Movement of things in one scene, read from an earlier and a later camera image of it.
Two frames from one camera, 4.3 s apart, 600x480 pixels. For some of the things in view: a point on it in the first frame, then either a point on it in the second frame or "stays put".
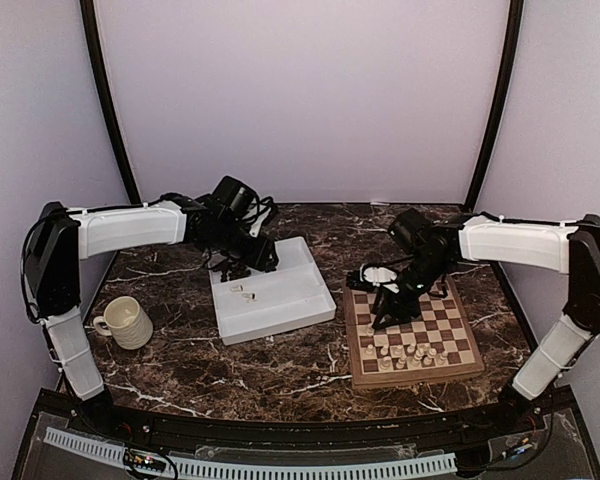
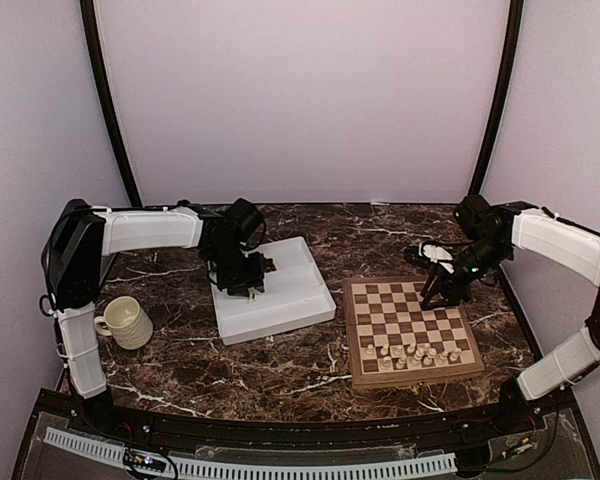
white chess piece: (428, 359) stays put
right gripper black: (404, 310) -> (447, 284)
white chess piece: (441, 359) stays put
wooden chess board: (439, 344) stays put
